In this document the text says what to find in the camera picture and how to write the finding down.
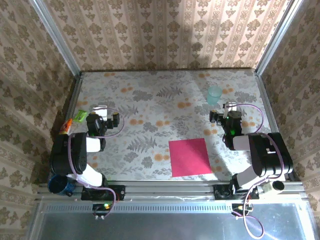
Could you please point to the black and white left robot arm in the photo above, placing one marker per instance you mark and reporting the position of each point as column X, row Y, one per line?
column 75, row 155

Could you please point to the small green plastic object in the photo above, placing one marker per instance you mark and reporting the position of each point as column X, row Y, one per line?
column 80, row 116

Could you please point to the teal translucent plastic cup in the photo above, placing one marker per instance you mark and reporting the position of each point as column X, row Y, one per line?
column 214, row 96

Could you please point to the orange snack packet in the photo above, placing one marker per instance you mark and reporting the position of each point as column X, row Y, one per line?
column 66, row 127

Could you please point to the dark blue mug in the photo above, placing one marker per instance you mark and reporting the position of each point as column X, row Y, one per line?
column 58, row 185

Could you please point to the small pale block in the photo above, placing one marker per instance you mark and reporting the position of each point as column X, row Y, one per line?
column 267, row 188

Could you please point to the small black cylinder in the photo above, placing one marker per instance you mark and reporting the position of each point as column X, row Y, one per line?
column 278, row 185

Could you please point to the small connector board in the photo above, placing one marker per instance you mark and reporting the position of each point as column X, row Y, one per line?
column 241, row 208
column 101, row 208

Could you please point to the grey vented metal panel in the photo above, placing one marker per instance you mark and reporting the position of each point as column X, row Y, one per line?
column 162, row 225

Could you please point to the aluminium side rail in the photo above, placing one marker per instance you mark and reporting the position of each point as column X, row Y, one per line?
column 265, row 100
column 75, row 95

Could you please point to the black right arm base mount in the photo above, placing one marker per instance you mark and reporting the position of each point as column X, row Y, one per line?
column 221, row 192

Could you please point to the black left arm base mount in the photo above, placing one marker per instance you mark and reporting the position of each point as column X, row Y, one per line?
column 117, row 192

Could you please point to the aluminium table rail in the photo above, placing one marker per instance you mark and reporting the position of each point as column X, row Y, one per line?
column 170, row 188

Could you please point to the aluminium corner post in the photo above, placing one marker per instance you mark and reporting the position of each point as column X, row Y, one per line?
column 57, row 37
column 277, row 37

